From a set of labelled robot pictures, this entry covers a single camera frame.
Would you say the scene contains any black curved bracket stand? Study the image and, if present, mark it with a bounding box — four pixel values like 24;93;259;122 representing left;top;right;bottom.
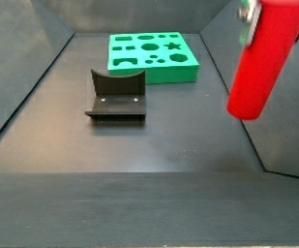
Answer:
84;71;147;118

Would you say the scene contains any green shape sorting board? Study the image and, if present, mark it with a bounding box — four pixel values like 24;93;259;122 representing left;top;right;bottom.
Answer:
107;32;199;84

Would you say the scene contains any red cylinder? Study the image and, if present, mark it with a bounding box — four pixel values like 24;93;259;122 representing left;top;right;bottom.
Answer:
227;0;299;120

